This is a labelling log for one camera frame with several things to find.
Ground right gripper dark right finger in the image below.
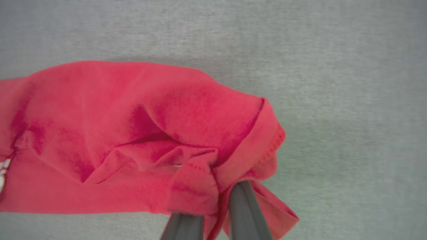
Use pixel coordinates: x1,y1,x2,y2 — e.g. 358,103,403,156
229,181,274,240

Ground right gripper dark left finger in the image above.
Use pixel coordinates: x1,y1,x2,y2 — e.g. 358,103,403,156
160,213,204,240

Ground red Bulls 23 jersey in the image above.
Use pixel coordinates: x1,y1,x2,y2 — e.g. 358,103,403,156
0,60,300,240

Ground grey fabric sofa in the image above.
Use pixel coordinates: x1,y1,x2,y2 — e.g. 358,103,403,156
0,0,427,240

